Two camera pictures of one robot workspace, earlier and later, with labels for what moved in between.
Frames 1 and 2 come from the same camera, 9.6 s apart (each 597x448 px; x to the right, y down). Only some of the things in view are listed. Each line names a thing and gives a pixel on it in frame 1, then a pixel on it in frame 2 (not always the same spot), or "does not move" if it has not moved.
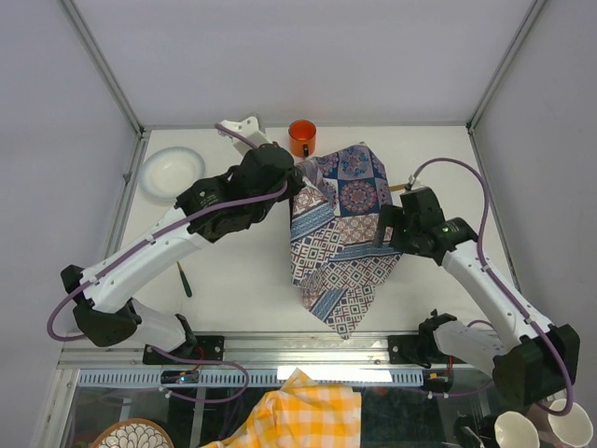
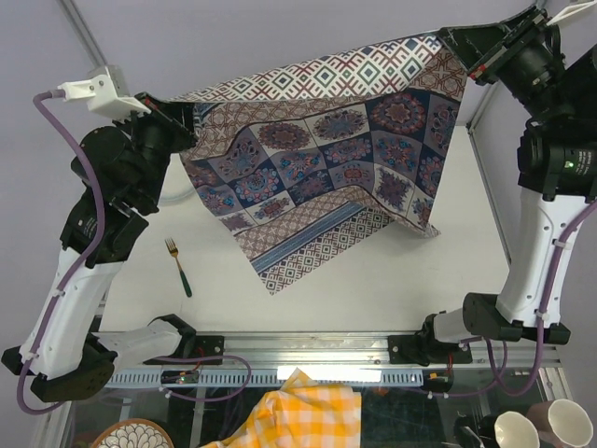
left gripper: [296, 184] -> [174, 118]
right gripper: [390, 216] -> [486, 49]
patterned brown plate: [134, 433] does not move
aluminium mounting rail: [261, 350] does not move
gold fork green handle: [185, 281] does not move
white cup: [513, 429] does not move
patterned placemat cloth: [332, 228] -> [309, 161]
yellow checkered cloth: [302, 414] does not move
